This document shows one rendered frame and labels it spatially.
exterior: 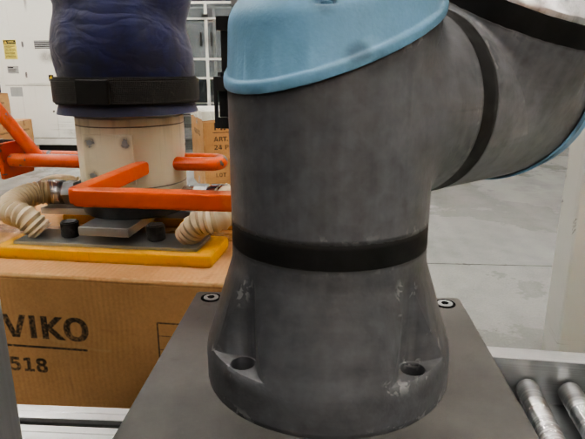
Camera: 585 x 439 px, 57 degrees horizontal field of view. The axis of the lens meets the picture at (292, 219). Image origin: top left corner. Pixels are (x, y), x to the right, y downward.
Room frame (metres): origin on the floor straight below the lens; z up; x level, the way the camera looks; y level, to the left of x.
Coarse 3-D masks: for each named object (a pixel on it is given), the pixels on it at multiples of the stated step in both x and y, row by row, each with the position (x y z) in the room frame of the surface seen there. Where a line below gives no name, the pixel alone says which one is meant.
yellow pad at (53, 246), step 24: (24, 240) 0.78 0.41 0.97; (48, 240) 0.78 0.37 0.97; (72, 240) 0.78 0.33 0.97; (96, 240) 0.78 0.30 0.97; (120, 240) 0.78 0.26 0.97; (144, 240) 0.78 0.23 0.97; (168, 240) 0.78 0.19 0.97; (216, 240) 0.79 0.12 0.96; (144, 264) 0.73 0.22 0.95; (168, 264) 0.73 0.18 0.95; (192, 264) 0.72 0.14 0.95
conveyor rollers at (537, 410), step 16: (528, 384) 1.04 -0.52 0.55; (576, 384) 1.04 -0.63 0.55; (528, 400) 0.99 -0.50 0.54; (544, 400) 0.99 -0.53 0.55; (576, 400) 0.99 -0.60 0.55; (528, 416) 0.96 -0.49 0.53; (544, 416) 0.93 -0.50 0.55; (576, 416) 0.95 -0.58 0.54; (544, 432) 0.89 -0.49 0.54; (560, 432) 0.88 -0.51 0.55
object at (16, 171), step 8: (0, 144) 0.88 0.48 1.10; (8, 144) 0.89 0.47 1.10; (16, 144) 0.91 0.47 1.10; (0, 152) 0.87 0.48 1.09; (8, 152) 0.89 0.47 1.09; (16, 152) 0.91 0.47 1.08; (0, 160) 0.88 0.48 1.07; (0, 168) 0.88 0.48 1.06; (8, 168) 0.89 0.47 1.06; (16, 168) 0.91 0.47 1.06; (24, 168) 0.93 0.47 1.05; (32, 168) 0.95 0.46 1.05; (8, 176) 0.88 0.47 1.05
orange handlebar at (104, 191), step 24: (120, 168) 0.75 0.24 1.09; (144, 168) 0.80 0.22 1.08; (192, 168) 0.84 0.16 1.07; (216, 168) 0.84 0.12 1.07; (72, 192) 0.61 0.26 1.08; (96, 192) 0.61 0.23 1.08; (120, 192) 0.60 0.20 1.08; (144, 192) 0.60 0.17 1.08; (168, 192) 0.60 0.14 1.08; (192, 192) 0.59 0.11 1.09; (216, 192) 0.59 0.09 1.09
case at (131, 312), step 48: (0, 240) 0.85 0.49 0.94; (0, 288) 0.70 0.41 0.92; (48, 288) 0.69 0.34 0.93; (96, 288) 0.68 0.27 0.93; (144, 288) 0.68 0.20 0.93; (192, 288) 0.67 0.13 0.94; (48, 336) 0.70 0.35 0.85; (96, 336) 0.69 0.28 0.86; (144, 336) 0.68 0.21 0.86; (48, 384) 0.70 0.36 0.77; (96, 384) 0.69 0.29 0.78
